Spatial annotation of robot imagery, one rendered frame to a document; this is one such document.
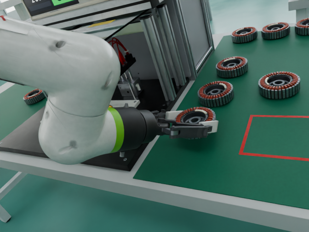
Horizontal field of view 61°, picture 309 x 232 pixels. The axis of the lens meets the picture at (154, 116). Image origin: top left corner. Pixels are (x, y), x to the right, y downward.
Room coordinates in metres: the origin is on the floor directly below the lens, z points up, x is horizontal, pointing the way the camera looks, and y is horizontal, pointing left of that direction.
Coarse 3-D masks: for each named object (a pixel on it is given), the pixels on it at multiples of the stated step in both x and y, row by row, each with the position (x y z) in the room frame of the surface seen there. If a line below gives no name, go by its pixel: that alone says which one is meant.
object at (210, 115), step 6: (198, 108) 0.62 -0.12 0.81; (204, 108) 0.61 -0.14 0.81; (180, 114) 0.62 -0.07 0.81; (186, 114) 0.61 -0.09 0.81; (192, 114) 0.61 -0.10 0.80; (198, 114) 0.61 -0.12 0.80; (204, 114) 0.59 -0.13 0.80; (210, 114) 0.57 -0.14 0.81; (180, 120) 0.59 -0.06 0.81; (186, 120) 0.61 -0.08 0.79; (192, 120) 0.59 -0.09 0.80; (198, 120) 0.58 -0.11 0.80; (204, 120) 0.55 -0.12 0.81; (210, 120) 0.54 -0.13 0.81; (186, 138) 0.54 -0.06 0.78; (192, 138) 0.53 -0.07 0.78
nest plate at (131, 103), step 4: (112, 100) 0.92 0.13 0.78; (116, 100) 0.90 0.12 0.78; (120, 100) 0.89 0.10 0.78; (124, 100) 0.88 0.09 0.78; (128, 100) 0.87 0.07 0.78; (132, 100) 0.86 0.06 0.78; (136, 100) 0.85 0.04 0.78; (112, 104) 0.88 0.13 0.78; (116, 104) 0.87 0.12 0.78; (120, 104) 0.86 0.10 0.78; (124, 104) 0.85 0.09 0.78; (128, 104) 0.84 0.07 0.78; (132, 104) 0.83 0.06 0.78; (136, 104) 0.82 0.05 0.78
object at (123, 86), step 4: (136, 80) 0.92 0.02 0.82; (120, 84) 0.94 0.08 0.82; (124, 84) 0.93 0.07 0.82; (128, 84) 0.92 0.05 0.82; (132, 84) 0.90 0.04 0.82; (140, 84) 0.94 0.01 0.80; (120, 88) 0.94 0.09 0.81; (124, 88) 0.93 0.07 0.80; (128, 88) 0.92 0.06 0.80; (136, 88) 0.91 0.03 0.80; (140, 88) 0.93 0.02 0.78; (120, 92) 0.95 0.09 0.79; (124, 92) 0.94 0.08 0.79; (128, 92) 0.92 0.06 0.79; (136, 92) 0.90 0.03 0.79; (140, 92) 0.92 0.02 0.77
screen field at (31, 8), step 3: (42, 3) 1.07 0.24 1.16; (45, 3) 1.06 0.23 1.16; (48, 3) 1.05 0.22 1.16; (30, 6) 1.11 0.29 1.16; (33, 6) 1.10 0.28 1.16; (36, 6) 1.09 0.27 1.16; (39, 6) 1.08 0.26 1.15; (42, 6) 1.07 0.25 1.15; (45, 6) 1.06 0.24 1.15; (30, 9) 1.11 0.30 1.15; (33, 9) 1.11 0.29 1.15; (36, 9) 1.10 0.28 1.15
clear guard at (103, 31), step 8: (120, 16) 0.86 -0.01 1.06; (128, 16) 0.82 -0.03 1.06; (136, 16) 0.78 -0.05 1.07; (88, 24) 0.92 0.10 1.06; (104, 24) 0.82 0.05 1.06; (112, 24) 0.78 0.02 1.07; (120, 24) 0.74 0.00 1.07; (80, 32) 0.84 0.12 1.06; (88, 32) 0.79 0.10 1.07; (96, 32) 0.76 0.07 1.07; (104, 32) 0.72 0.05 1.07; (112, 32) 0.69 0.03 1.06
